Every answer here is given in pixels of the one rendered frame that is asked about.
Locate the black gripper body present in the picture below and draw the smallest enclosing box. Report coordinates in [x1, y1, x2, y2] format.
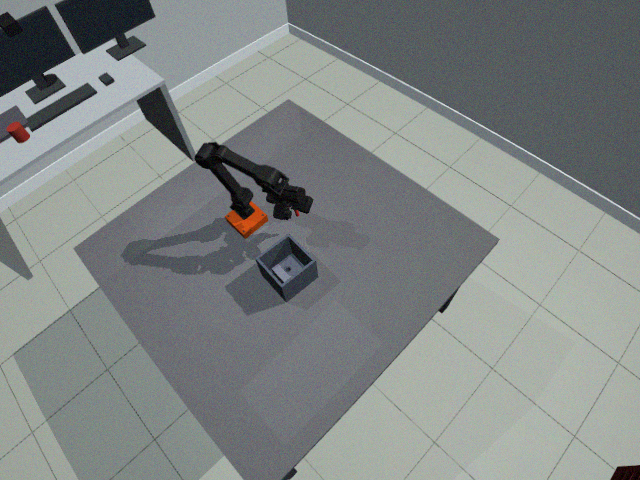
[266, 194, 313, 214]

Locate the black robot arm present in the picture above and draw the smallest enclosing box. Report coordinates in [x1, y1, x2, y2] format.
[194, 142, 306, 220]

